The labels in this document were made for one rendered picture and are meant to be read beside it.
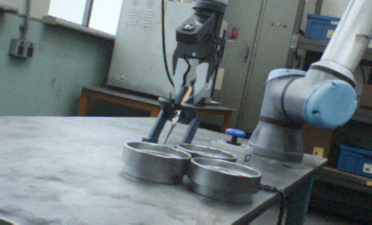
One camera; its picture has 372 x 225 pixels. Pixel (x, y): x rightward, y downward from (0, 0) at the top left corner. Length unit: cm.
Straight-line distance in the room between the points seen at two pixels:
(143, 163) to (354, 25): 69
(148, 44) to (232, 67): 171
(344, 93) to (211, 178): 56
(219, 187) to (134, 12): 266
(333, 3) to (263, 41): 77
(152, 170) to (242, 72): 403
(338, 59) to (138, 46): 216
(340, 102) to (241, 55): 360
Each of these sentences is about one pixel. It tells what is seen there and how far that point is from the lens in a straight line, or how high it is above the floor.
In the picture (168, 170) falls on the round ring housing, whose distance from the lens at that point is 69.
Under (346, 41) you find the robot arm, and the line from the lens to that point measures 120.
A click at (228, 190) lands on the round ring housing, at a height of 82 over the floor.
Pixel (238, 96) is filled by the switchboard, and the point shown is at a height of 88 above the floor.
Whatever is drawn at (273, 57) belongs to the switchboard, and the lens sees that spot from 463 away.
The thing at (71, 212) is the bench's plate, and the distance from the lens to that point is 51.
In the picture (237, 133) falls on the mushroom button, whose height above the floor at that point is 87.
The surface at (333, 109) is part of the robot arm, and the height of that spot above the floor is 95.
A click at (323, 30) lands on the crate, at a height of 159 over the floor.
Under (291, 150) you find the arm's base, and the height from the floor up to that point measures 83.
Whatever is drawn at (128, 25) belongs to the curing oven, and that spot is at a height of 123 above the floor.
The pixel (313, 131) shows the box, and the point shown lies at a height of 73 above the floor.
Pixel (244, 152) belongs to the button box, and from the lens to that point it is 94.
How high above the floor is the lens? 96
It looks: 3 degrees down
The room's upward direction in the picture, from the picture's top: 11 degrees clockwise
